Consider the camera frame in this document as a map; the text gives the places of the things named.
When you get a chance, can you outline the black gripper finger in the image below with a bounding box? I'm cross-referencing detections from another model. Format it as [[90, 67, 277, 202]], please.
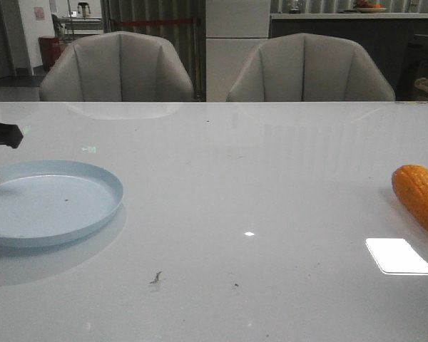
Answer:
[[0, 123, 24, 149]]

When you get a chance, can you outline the light blue round plate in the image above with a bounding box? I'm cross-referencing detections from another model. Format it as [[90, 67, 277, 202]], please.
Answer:
[[0, 160, 123, 248]]

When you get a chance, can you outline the orange toy corn cob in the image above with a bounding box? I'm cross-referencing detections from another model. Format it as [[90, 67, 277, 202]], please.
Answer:
[[392, 165, 428, 231]]

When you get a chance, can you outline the red bin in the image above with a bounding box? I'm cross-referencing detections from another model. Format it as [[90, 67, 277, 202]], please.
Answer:
[[39, 36, 61, 71]]

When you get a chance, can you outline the left grey upholstered chair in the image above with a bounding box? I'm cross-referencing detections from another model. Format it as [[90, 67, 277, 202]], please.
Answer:
[[39, 31, 193, 102]]

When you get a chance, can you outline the grey upholstered chair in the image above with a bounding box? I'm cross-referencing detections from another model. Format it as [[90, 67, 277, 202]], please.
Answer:
[[39, 31, 193, 102], [227, 33, 395, 102]]

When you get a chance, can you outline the background table with jug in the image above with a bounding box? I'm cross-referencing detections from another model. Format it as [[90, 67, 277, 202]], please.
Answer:
[[49, 0, 103, 38]]

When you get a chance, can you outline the red barrier belt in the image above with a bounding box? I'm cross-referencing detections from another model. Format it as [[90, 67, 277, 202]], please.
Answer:
[[116, 18, 193, 27]]

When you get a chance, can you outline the white refrigerator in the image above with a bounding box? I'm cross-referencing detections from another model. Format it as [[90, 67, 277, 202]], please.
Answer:
[[205, 1, 270, 102]]

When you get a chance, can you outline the right grey upholstered chair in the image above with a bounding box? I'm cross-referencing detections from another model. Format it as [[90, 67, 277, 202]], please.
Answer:
[[227, 33, 395, 102]]

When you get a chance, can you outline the fruit bowl on counter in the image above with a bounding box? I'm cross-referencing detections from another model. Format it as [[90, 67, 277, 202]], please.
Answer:
[[353, 0, 387, 14]]

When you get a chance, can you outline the dark grey counter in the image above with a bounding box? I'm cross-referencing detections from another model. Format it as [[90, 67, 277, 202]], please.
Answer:
[[269, 13, 428, 91]]

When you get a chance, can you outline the dark wooden chair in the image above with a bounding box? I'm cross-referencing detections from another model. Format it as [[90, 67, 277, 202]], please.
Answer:
[[395, 34, 428, 100]]

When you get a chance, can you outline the pink wall notice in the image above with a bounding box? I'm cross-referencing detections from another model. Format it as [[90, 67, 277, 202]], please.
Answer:
[[34, 6, 45, 21]]

